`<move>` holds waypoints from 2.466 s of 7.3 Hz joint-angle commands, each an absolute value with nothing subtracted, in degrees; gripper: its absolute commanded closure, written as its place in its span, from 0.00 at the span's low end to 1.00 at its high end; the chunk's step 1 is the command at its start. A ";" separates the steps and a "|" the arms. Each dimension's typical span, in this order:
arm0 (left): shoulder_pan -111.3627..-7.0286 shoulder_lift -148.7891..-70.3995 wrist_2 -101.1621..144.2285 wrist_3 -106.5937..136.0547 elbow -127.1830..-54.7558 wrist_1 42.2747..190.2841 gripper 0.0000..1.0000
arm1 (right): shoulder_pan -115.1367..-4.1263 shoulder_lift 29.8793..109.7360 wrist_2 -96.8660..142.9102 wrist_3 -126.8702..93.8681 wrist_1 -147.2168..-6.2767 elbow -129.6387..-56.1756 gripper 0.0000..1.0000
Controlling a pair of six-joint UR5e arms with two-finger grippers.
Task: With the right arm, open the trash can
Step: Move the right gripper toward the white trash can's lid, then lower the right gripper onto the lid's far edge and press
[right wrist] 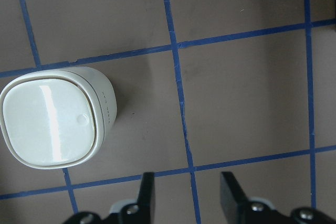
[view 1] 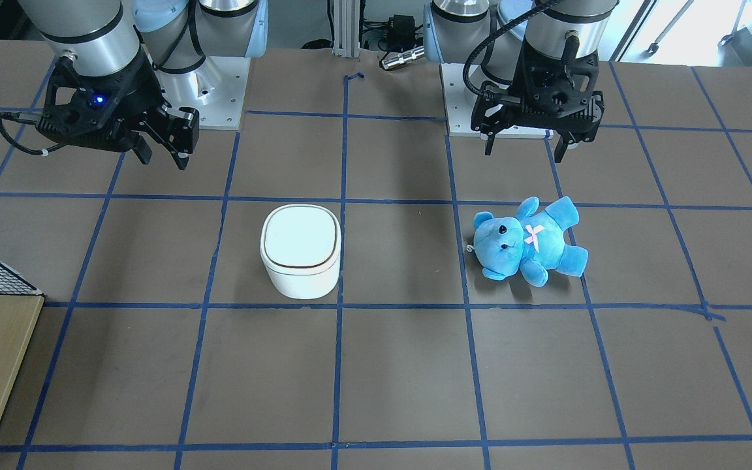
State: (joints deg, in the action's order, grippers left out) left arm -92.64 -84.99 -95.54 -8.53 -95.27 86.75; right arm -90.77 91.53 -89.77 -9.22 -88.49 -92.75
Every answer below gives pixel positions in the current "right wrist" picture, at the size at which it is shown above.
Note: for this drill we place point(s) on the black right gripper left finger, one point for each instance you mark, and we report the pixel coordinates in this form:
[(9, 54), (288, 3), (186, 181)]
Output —
[(142, 210)]

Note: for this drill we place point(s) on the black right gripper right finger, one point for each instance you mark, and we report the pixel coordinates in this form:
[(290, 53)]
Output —
[(237, 207)]

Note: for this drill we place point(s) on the white small trash can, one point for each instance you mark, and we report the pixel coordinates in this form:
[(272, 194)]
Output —
[(57, 118)]

